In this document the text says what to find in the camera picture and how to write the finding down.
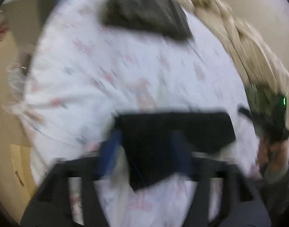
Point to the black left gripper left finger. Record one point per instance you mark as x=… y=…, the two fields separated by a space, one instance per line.
x=50 y=204

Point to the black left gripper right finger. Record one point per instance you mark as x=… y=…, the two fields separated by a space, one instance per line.
x=240 y=204

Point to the black pants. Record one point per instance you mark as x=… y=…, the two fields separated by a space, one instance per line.
x=158 y=145

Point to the person's right hand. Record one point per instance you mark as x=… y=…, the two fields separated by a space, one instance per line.
x=275 y=157

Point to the olive green garment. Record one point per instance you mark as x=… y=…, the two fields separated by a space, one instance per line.
x=262 y=99

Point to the cream crumpled comforter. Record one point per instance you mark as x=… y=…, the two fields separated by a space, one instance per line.
x=253 y=58

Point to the white floral bed sheet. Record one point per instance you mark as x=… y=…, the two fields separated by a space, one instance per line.
x=83 y=74

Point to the folded camouflage pants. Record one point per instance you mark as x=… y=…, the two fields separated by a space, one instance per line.
x=165 y=17

